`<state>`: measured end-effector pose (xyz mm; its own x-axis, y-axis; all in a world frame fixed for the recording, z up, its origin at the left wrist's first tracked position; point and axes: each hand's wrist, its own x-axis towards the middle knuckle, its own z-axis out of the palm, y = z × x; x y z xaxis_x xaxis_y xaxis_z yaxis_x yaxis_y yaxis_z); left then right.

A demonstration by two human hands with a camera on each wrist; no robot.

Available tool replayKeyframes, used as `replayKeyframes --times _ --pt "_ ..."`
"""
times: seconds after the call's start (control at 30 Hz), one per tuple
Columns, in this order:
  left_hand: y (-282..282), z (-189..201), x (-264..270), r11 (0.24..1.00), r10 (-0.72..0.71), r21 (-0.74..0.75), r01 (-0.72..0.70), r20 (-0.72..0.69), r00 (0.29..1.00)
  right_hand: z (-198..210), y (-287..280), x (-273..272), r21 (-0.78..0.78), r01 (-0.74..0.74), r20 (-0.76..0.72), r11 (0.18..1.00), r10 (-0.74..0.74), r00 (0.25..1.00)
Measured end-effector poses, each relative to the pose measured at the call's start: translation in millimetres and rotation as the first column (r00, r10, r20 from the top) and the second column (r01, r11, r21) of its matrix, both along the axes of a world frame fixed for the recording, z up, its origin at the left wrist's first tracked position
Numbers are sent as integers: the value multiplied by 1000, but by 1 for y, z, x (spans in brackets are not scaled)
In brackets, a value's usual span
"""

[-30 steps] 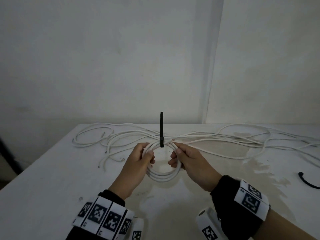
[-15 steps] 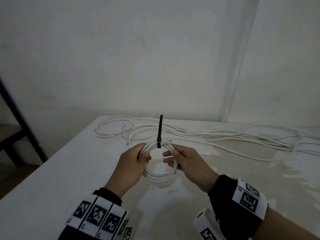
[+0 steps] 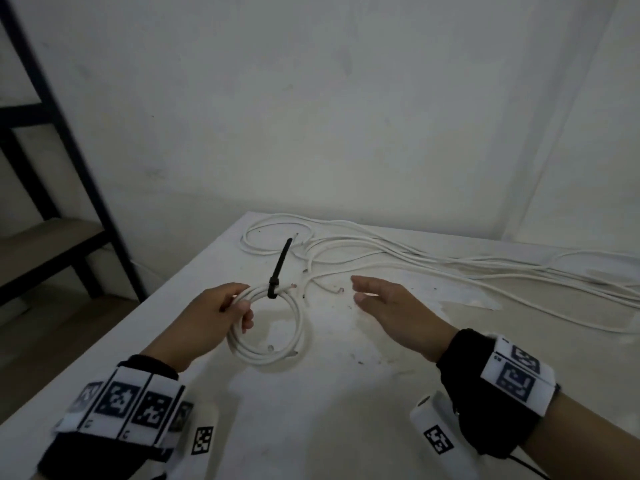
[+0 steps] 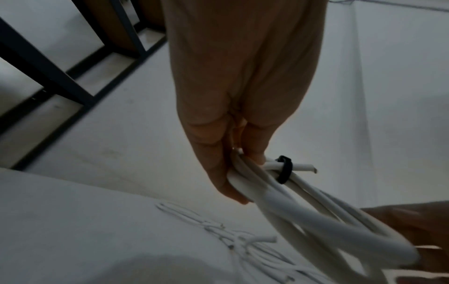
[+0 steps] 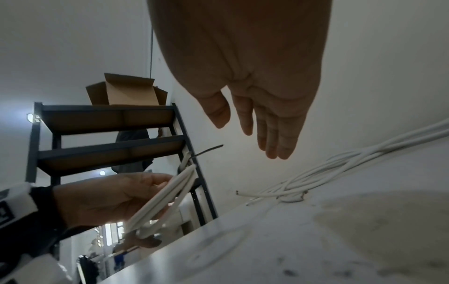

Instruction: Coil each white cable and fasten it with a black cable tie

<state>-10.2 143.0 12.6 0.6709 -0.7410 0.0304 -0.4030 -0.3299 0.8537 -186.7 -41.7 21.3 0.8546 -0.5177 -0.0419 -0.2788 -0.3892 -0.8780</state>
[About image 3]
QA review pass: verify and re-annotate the person's right hand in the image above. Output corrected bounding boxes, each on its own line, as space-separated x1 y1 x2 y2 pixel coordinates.
350 275 459 364

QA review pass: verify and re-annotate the person's left hand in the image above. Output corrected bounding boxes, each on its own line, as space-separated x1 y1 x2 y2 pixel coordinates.
140 283 256 373

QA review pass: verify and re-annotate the white cable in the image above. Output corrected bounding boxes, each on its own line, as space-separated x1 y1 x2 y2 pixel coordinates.
303 237 640 335
542 250 640 283
220 283 309 367
241 214 640 300

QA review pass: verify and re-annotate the person's right forearm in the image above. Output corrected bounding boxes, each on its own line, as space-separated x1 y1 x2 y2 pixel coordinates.
514 390 640 480

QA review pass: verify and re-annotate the left wristband with markers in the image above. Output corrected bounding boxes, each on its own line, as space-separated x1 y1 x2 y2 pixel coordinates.
36 355 195 480

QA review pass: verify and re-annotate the wristband with markers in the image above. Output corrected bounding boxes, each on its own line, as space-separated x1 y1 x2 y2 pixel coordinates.
36 355 195 480
436 328 562 458

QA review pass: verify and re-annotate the right wristband with markers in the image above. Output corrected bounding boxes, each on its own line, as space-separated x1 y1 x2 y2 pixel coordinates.
436 328 562 458

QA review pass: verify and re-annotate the wooden shelf board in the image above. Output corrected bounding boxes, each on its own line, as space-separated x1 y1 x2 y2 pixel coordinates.
0 218 110 291

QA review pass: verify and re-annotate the black metal shelf rack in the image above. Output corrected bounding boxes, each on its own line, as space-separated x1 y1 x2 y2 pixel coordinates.
0 0 149 308

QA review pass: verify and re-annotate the black cable tie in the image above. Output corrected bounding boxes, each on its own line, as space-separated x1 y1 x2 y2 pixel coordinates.
267 238 294 300

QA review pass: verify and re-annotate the loose white cable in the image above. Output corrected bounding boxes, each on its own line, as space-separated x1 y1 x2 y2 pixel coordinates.
542 250 640 283
241 214 640 300
303 237 640 335

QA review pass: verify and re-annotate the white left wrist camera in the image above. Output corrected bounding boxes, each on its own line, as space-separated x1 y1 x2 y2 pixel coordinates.
170 402 221 480

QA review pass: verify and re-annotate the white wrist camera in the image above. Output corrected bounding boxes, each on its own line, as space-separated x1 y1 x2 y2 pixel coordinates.
170 402 221 480
409 392 482 480

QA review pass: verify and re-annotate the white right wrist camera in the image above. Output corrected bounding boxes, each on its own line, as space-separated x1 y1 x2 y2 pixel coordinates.
409 392 482 480

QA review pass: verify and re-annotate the thin black wire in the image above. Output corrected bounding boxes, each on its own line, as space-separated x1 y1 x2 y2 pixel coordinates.
504 454 552 480

